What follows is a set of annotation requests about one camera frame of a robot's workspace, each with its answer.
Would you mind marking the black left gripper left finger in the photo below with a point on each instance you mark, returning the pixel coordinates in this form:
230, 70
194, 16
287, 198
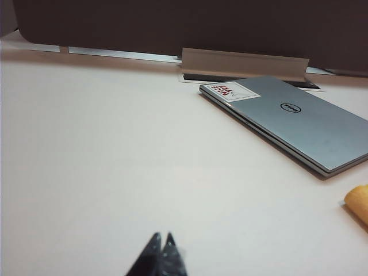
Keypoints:
145, 257

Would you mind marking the yellow microfibre rag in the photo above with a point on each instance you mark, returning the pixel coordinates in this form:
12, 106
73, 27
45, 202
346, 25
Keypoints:
359, 202

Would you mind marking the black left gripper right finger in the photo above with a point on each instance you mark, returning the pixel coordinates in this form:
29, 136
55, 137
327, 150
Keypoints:
172, 258

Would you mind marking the white divider mounting bracket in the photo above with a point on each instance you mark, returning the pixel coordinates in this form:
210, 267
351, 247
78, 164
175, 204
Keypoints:
63, 49

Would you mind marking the silver Dell laptop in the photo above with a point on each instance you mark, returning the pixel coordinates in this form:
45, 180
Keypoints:
290, 120

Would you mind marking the grey fabric desk divider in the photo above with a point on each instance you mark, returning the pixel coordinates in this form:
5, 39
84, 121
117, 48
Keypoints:
189, 28

